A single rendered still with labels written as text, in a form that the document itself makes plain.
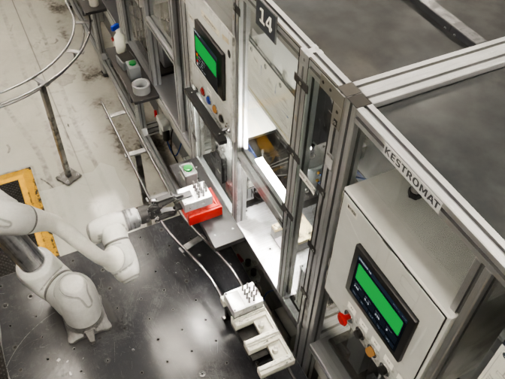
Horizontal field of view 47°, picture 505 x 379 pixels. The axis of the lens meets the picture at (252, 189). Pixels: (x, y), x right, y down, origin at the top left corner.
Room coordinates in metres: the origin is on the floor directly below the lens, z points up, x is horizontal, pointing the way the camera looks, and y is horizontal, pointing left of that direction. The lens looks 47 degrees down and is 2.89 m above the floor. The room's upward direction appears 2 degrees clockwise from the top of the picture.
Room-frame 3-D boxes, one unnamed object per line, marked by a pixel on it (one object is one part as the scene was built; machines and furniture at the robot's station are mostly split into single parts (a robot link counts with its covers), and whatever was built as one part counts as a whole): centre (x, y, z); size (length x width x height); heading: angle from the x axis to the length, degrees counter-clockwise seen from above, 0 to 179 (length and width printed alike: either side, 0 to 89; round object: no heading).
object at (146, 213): (1.55, 0.42, 1.03); 0.09 x 0.07 x 0.08; 118
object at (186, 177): (1.82, 0.28, 0.97); 0.08 x 0.08 x 0.12; 28
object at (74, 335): (1.23, 0.68, 0.71); 0.22 x 0.18 x 0.06; 28
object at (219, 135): (1.80, 0.20, 1.37); 0.36 x 0.04 x 0.04; 28
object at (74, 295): (1.25, 0.69, 0.85); 0.18 x 0.16 x 0.22; 56
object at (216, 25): (1.87, 0.08, 1.60); 0.42 x 0.29 x 0.46; 28
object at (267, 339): (1.13, -0.03, 0.84); 0.36 x 0.14 x 0.10; 28
